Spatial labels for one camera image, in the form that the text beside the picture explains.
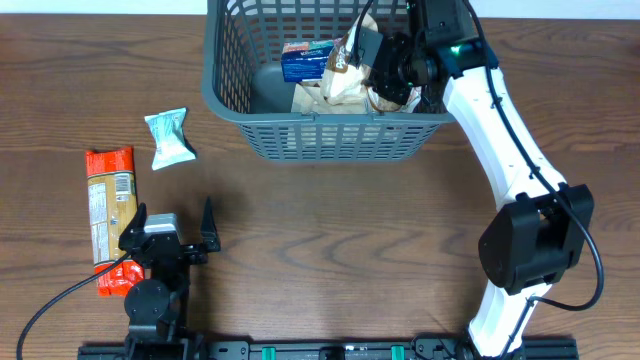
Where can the mint green wipes packet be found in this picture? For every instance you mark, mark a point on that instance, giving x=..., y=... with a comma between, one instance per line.
x=166, y=129

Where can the brown white snack bag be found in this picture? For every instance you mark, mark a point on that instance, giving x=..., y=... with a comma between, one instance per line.
x=343, y=87

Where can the blue tissue pack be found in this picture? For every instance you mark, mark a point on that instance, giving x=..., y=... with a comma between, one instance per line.
x=305, y=61

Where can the grey plastic basket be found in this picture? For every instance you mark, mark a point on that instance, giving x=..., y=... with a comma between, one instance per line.
x=243, y=83

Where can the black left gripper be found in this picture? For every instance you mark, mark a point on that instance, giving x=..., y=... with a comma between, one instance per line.
x=211, y=242

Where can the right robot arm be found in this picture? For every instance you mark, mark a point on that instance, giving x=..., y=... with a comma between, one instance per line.
x=541, y=225

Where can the beige snack bag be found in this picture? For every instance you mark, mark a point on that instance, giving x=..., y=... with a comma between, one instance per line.
x=309, y=100

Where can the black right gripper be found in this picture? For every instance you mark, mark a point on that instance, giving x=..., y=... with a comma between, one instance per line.
x=391, y=70

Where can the red orange snack packet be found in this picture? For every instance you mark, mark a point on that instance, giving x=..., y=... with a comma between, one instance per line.
x=112, y=203

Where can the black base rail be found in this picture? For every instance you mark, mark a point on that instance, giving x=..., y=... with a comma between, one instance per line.
x=429, y=348

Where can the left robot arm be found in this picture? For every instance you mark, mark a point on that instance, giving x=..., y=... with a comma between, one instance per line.
x=157, y=306

